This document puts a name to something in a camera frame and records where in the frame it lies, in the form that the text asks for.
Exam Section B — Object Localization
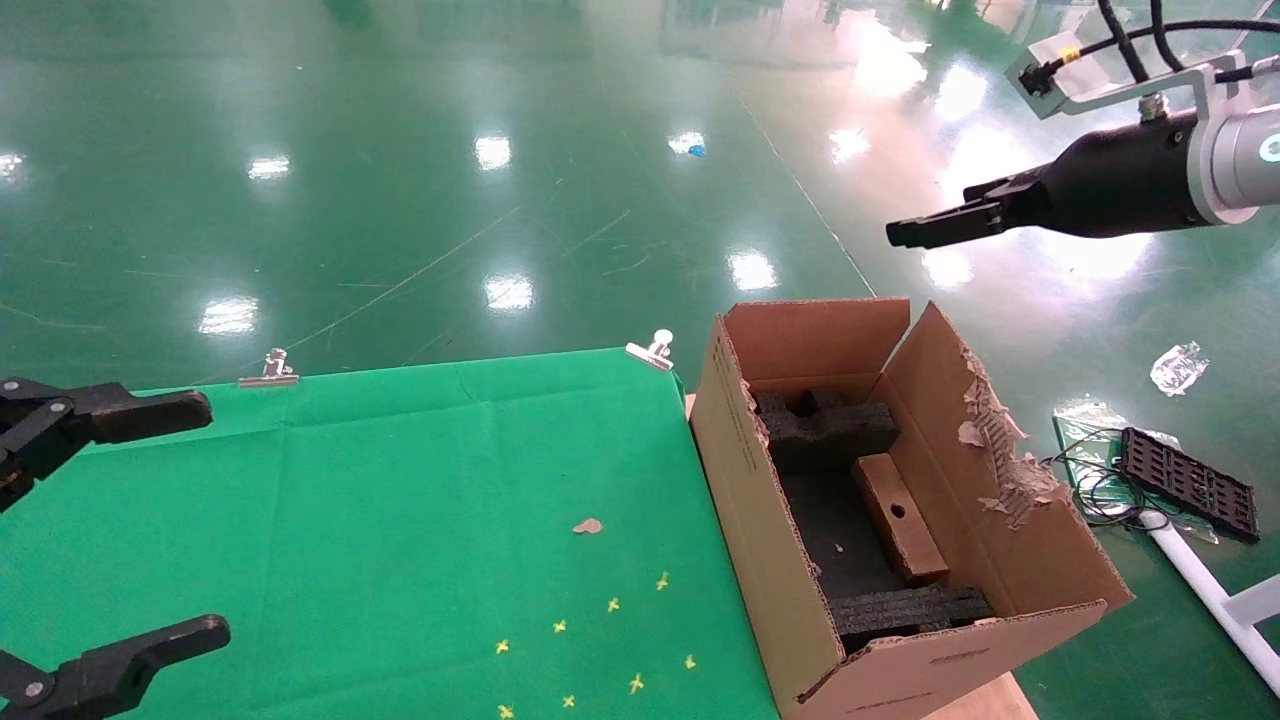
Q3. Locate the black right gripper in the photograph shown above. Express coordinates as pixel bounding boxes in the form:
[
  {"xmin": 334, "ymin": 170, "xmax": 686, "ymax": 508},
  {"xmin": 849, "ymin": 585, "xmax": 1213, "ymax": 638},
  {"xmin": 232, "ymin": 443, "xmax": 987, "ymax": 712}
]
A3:
[{"xmin": 886, "ymin": 108, "xmax": 1216, "ymax": 249}]

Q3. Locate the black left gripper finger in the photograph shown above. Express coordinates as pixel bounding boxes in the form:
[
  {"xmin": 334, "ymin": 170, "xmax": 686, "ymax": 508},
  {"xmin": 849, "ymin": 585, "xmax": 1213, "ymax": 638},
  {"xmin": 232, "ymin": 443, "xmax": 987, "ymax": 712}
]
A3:
[
  {"xmin": 0, "ymin": 377, "xmax": 214, "ymax": 513},
  {"xmin": 0, "ymin": 614, "xmax": 232, "ymax": 720}
]

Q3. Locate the small taped cardboard box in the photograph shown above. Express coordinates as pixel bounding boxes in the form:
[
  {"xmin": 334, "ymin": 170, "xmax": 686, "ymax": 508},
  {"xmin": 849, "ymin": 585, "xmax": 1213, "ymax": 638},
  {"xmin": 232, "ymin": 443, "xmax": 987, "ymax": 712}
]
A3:
[{"xmin": 852, "ymin": 453, "xmax": 951, "ymax": 589}]

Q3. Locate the black foam carton liner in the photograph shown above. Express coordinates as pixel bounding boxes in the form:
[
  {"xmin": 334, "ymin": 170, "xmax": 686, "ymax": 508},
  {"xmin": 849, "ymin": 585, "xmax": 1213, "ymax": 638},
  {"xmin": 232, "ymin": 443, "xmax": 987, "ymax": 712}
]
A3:
[{"xmin": 778, "ymin": 465, "xmax": 906, "ymax": 601}]

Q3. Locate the large open cardboard carton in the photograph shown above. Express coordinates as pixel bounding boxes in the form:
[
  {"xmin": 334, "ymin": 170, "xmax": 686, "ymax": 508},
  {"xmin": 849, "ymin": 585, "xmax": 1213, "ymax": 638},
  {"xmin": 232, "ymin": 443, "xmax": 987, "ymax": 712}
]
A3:
[{"xmin": 688, "ymin": 297, "xmax": 1136, "ymax": 720}]

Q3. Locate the silver binder clip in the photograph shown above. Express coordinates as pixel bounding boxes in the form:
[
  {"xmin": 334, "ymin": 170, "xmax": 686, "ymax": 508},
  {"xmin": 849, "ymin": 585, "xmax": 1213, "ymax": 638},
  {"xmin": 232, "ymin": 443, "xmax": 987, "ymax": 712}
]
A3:
[
  {"xmin": 237, "ymin": 347, "xmax": 300, "ymax": 389},
  {"xmin": 625, "ymin": 328, "xmax": 675, "ymax": 372}
]

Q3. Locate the clear plastic bag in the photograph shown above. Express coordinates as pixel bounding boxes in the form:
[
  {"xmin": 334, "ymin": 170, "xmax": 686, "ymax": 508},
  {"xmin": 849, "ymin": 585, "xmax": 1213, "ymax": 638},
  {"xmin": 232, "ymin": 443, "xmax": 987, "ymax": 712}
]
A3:
[{"xmin": 1052, "ymin": 398, "xmax": 1223, "ymax": 547}]

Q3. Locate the crumpled clear plastic wrap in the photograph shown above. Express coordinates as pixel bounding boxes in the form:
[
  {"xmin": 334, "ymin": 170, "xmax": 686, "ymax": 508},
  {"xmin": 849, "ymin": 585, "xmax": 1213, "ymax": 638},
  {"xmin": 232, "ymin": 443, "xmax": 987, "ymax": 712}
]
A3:
[{"xmin": 1150, "ymin": 341, "xmax": 1210, "ymax": 397}]

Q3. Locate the notched black foam block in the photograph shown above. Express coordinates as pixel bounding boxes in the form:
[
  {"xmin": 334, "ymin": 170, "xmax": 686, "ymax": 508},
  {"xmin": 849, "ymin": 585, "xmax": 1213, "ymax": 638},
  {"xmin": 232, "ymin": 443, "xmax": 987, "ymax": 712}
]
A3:
[{"xmin": 752, "ymin": 387, "xmax": 901, "ymax": 475}]

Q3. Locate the green table cloth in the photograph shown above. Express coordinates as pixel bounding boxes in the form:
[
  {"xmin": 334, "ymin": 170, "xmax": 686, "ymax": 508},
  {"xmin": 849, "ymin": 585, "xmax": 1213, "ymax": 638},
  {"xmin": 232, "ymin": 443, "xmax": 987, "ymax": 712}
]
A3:
[{"xmin": 0, "ymin": 347, "xmax": 781, "ymax": 720}]

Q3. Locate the black perforated tray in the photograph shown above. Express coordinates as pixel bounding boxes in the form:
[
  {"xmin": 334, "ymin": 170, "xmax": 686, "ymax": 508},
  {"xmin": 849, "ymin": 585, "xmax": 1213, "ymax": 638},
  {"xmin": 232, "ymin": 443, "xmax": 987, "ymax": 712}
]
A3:
[{"xmin": 1117, "ymin": 426, "xmax": 1262, "ymax": 545}]

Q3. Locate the flat black foam block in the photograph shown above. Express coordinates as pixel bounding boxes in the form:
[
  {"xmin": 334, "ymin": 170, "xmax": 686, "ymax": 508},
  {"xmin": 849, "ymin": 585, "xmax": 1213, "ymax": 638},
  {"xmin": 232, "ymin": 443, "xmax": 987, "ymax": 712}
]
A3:
[{"xmin": 826, "ymin": 585, "xmax": 997, "ymax": 658}]

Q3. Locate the white table leg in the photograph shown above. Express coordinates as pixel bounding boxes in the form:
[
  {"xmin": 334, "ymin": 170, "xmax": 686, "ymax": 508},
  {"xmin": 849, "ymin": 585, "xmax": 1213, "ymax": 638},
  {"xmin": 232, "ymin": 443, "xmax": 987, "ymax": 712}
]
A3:
[{"xmin": 1143, "ymin": 508, "xmax": 1280, "ymax": 696}]

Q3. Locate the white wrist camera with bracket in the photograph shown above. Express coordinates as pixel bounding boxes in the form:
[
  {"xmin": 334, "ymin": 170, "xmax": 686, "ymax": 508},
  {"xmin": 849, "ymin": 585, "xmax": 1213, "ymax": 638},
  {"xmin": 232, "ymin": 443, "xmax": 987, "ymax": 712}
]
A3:
[{"xmin": 1005, "ymin": 30, "xmax": 1280, "ymax": 126}]

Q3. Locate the black camera cable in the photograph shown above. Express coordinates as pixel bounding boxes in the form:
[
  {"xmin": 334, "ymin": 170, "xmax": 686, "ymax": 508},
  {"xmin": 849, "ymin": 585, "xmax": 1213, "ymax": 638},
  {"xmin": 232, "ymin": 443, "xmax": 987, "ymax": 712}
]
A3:
[{"xmin": 1060, "ymin": 0, "xmax": 1280, "ymax": 86}]

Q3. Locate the thin black wire bundle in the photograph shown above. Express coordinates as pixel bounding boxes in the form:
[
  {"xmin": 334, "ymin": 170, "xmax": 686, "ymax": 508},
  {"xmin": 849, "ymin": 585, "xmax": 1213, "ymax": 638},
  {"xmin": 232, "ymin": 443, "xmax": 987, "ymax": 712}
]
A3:
[{"xmin": 1043, "ymin": 428, "xmax": 1173, "ymax": 529}]

